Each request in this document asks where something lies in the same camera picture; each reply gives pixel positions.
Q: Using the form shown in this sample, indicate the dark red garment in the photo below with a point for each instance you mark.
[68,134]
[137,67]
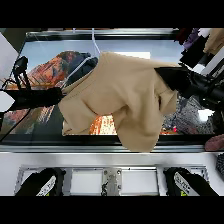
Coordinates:
[182,34]

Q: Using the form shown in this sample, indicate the pink knitted garment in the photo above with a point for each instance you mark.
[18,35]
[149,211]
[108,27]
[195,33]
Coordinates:
[215,142]

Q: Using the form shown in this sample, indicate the beige sweatshirt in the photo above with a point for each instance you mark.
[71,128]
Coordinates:
[130,96]

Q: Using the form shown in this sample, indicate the dark blue garment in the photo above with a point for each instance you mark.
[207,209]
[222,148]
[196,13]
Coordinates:
[81,71]

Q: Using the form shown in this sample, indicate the white clothes hanger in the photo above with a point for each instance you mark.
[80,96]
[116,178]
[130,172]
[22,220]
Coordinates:
[80,66]

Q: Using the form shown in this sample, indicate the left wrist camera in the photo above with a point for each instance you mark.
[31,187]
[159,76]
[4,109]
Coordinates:
[20,65]

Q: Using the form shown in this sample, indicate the tan garment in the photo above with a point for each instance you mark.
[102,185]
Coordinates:
[215,40]

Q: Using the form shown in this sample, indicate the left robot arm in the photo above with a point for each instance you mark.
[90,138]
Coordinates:
[30,97]

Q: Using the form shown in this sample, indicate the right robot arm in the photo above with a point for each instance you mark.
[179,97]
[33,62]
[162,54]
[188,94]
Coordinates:
[200,85]

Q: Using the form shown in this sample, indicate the black garment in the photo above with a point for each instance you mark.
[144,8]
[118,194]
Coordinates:
[196,53]

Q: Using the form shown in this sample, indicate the purple garment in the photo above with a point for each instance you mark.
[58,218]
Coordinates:
[192,40]

